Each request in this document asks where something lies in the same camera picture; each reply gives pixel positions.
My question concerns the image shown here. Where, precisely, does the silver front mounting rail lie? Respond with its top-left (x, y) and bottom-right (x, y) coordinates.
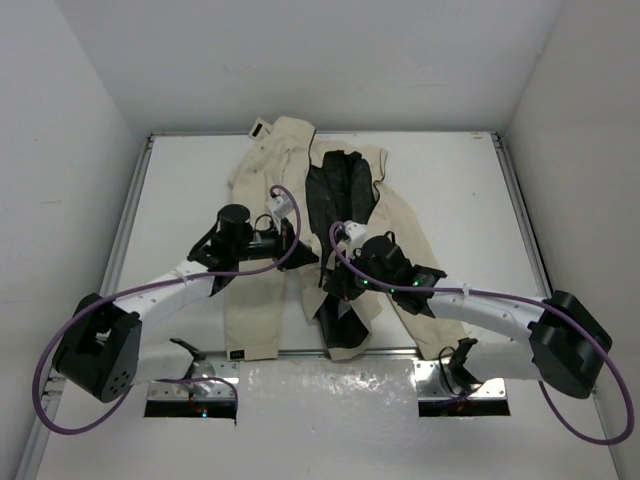
top-left (147, 349), bottom-right (507, 407)

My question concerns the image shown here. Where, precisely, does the beige jacket with black lining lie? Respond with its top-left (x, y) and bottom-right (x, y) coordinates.
top-left (224, 116), bottom-right (467, 361)

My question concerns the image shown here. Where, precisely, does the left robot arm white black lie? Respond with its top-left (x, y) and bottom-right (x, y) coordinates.
top-left (52, 197), bottom-right (319, 403)

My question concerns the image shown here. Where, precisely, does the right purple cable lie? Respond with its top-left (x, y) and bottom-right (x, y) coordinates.
top-left (327, 221), bottom-right (632, 445)

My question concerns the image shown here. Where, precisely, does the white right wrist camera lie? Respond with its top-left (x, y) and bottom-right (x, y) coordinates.
top-left (343, 221), bottom-right (367, 248)

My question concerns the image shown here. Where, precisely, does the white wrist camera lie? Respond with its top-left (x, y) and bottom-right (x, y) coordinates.
top-left (343, 221), bottom-right (367, 248)
top-left (266, 194), bottom-right (294, 219)

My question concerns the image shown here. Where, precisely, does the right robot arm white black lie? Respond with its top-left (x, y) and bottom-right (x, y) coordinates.
top-left (324, 228), bottom-right (612, 399)

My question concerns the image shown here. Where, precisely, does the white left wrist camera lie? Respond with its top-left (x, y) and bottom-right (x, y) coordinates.
top-left (266, 194), bottom-right (294, 219)

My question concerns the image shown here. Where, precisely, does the purple cable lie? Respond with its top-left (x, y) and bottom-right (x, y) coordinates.
top-left (327, 221), bottom-right (632, 445)
top-left (32, 184), bottom-right (301, 434)

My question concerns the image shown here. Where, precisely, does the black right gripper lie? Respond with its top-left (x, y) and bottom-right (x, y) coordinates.
top-left (324, 246), bottom-right (395, 302)

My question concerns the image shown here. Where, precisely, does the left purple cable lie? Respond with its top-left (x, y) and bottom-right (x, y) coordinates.
top-left (32, 184), bottom-right (301, 434)

